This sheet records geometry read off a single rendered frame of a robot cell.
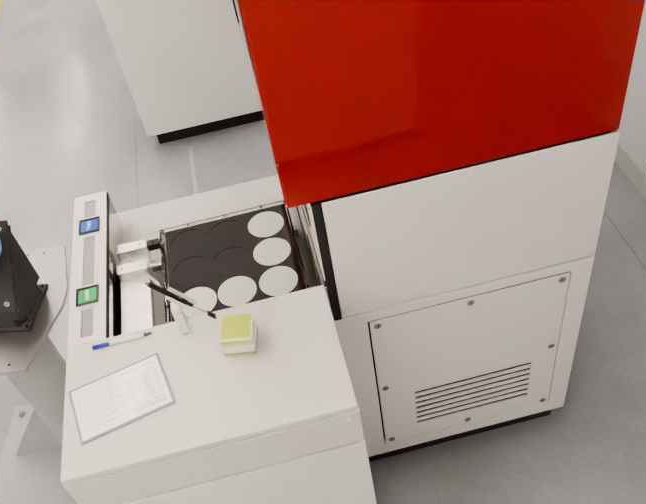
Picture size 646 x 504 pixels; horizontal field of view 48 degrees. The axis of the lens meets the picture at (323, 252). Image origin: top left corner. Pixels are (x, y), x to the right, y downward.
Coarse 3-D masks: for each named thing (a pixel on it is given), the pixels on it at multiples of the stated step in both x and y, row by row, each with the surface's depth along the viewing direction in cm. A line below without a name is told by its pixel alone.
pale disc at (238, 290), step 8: (232, 280) 186; (240, 280) 185; (248, 280) 185; (224, 288) 184; (232, 288) 184; (240, 288) 184; (248, 288) 183; (256, 288) 183; (224, 296) 182; (232, 296) 182; (240, 296) 182; (248, 296) 181; (224, 304) 181; (232, 304) 180; (240, 304) 180
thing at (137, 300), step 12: (120, 264) 198; (144, 276) 194; (132, 288) 191; (144, 288) 191; (132, 300) 188; (144, 300) 188; (132, 312) 185; (144, 312) 185; (132, 324) 183; (144, 324) 182
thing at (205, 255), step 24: (240, 216) 202; (168, 240) 199; (192, 240) 198; (216, 240) 197; (240, 240) 195; (288, 240) 193; (168, 264) 193; (192, 264) 192; (216, 264) 191; (240, 264) 189; (288, 264) 187; (192, 288) 186; (216, 288) 185
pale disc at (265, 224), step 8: (256, 216) 201; (264, 216) 201; (272, 216) 200; (280, 216) 200; (248, 224) 199; (256, 224) 199; (264, 224) 199; (272, 224) 198; (280, 224) 198; (256, 232) 197; (264, 232) 196; (272, 232) 196
